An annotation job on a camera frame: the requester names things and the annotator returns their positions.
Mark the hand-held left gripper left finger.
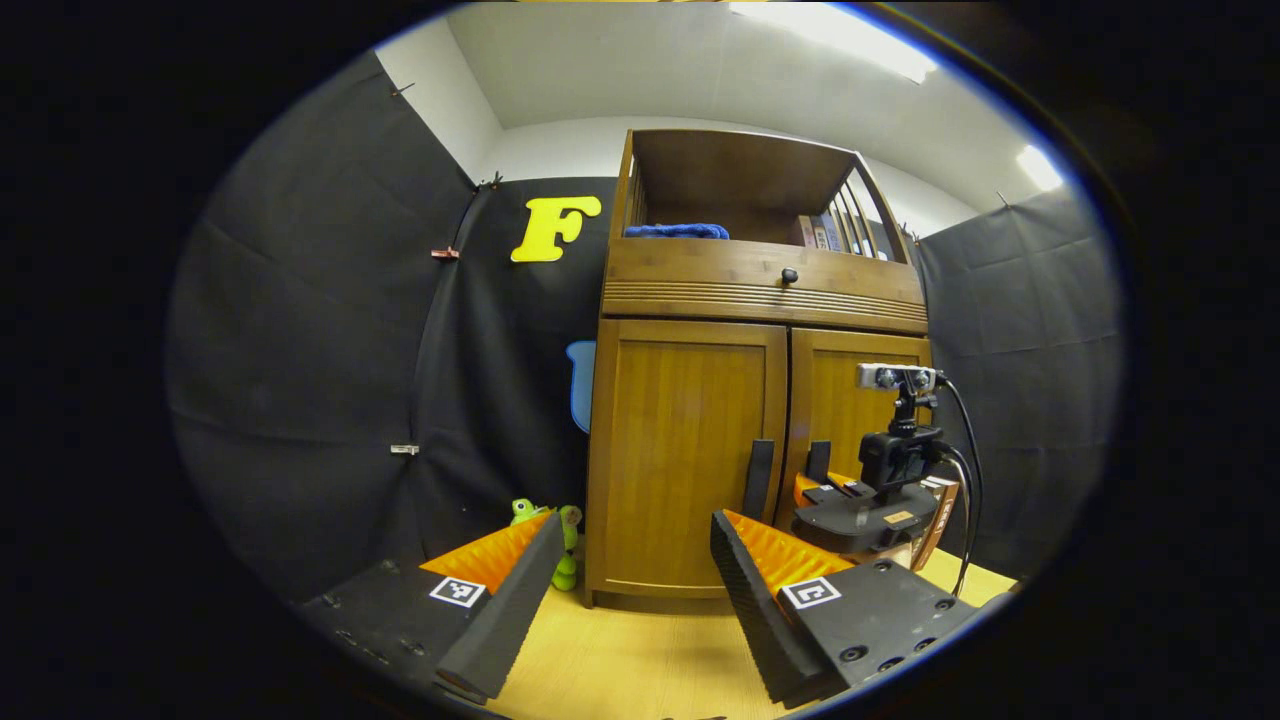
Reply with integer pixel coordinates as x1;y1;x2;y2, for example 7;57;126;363
300;510;567;703

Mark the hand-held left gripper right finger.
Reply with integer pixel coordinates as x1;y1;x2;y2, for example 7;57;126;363
710;508;1001;706

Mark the wooden cabinet door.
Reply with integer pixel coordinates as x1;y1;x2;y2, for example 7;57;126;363
775;328;933;531
587;318;791;601

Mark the wooden double-door shoe cabinet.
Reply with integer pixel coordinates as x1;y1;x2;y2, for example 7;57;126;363
585;128;936;613

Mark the wooden cabinet drawer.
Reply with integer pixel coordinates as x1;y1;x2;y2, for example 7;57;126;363
602;237;929;334

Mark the green frog toy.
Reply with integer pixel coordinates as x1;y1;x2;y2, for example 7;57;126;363
510;498;583;591

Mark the small white brown box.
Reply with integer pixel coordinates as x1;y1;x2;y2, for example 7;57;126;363
912;478;961;571

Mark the blue cloth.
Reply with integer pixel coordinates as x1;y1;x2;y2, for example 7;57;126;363
625;223;731;241

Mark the small ceiling light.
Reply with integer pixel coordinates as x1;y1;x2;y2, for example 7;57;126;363
1015;145;1066;191

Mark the black backdrop cloth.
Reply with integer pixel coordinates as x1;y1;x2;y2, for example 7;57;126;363
165;50;1126;601

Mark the large ceiling light panel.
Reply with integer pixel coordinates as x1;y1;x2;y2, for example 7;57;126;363
730;0;941;86

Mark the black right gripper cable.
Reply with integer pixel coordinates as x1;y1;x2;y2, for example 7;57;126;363
935;375;986;596

